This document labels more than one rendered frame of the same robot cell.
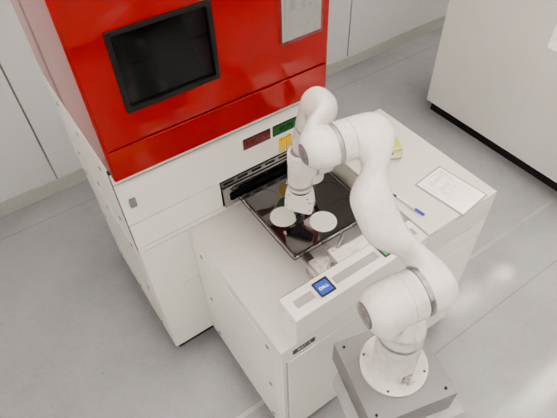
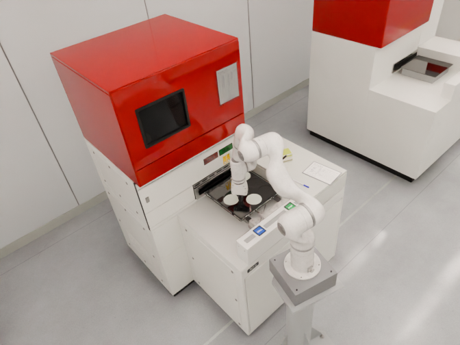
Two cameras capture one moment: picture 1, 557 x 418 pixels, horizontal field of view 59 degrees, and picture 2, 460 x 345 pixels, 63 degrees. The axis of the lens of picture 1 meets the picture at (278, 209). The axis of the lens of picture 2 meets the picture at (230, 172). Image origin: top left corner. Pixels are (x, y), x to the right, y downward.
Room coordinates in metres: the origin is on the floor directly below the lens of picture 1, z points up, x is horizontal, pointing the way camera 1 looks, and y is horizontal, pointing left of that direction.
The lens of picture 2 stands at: (-0.54, 0.11, 2.59)
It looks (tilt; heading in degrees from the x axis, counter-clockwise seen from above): 40 degrees down; 356
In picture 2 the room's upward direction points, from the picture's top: 7 degrees counter-clockwise
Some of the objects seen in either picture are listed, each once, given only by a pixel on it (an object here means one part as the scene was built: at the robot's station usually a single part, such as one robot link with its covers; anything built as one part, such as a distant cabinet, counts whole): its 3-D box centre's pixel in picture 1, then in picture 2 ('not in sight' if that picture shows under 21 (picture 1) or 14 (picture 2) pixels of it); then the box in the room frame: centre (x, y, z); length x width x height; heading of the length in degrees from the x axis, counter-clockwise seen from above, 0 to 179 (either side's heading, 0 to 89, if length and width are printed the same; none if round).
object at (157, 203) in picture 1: (227, 167); (196, 176); (1.35, 0.18, 1.02); 0.82 x 0.03 x 0.40; 123
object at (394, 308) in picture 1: (394, 314); (296, 229); (0.59, -0.26, 1.23); 0.19 x 0.12 x 0.24; 111
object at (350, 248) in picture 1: (354, 252); (273, 213); (1.05, -0.26, 0.87); 0.36 x 0.08 x 0.03; 123
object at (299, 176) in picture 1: (301, 165); (238, 167); (1.18, -0.08, 1.17); 0.09 x 0.08 x 0.13; 105
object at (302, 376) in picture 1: (332, 284); (264, 241); (1.22, -0.23, 0.41); 0.97 x 0.64 x 0.82; 123
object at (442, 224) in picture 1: (399, 177); (293, 170); (1.39, -0.48, 0.89); 0.62 x 0.35 x 0.14; 33
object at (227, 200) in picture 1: (271, 174); (220, 178); (1.43, 0.02, 0.89); 0.44 x 0.02 x 0.10; 123
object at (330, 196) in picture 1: (305, 204); (242, 191); (1.26, -0.10, 0.90); 0.34 x 0.34 x 0.01; 33
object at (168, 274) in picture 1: (205, 220); (181, 214); (1.63, 0.36, 0.41); 0.82 x 0.71 x 0.82; 123
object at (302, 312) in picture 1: (355, 279); (276, 226); (0.92, -0.24, 0.89); 0.55 x 0.09 x 0.14; 123
